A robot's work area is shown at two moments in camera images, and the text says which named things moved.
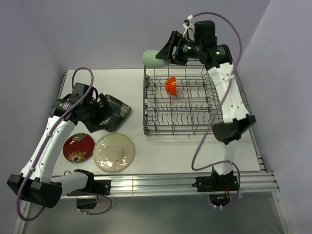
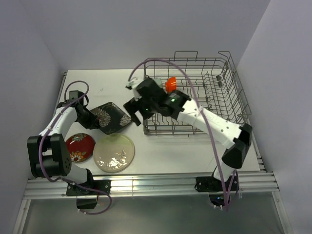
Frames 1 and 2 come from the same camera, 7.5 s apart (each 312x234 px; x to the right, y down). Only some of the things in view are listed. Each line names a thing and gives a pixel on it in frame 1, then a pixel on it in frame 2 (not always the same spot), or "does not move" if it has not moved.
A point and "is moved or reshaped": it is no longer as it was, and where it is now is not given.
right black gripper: x=165 y=52 to x=131 y=107
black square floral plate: x=118 y=109 is moved or reshaped
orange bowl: x=171 y=86 does not move
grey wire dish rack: x=183 y=100 does not move
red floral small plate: x=78 y=147 does not move
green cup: x=150 y=61 to x=159 y=82
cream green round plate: x=113 y=152 does not move
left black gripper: x=91 y=124 to x=92 y=120
